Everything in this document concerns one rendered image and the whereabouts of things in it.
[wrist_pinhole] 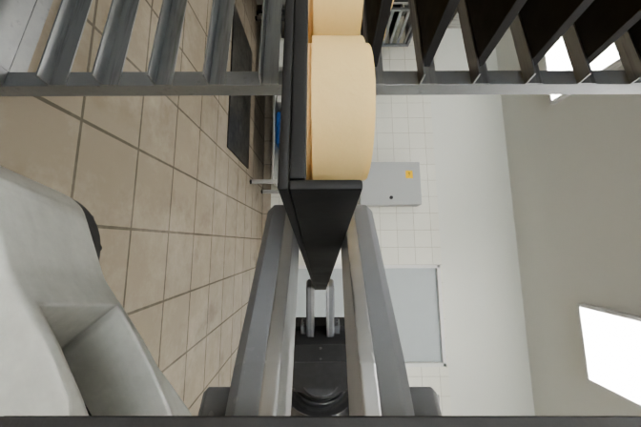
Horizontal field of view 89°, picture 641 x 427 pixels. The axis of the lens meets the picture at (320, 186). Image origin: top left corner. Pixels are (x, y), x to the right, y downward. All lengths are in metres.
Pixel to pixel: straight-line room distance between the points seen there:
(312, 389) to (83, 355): 0.24
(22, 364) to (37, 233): 0.10
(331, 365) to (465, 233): 3.89
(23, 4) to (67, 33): 0.10
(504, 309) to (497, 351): 0.46
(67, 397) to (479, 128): 4.53
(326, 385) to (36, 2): 0.84
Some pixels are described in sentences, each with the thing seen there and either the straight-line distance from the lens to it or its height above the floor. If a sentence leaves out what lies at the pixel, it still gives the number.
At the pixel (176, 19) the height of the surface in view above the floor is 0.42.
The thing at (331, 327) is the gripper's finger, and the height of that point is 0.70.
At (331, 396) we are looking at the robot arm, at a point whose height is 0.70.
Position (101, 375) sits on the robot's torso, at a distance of 0.35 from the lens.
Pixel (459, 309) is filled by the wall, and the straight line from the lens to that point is 4.27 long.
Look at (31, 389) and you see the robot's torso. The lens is 0.26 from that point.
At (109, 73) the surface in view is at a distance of 0.69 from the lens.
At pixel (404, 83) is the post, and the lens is 0.60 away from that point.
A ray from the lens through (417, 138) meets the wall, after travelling 4.28.
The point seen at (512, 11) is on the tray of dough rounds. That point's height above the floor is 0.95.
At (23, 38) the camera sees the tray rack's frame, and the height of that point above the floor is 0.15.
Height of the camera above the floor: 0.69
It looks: level
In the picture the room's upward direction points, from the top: 90 degrees clockwise
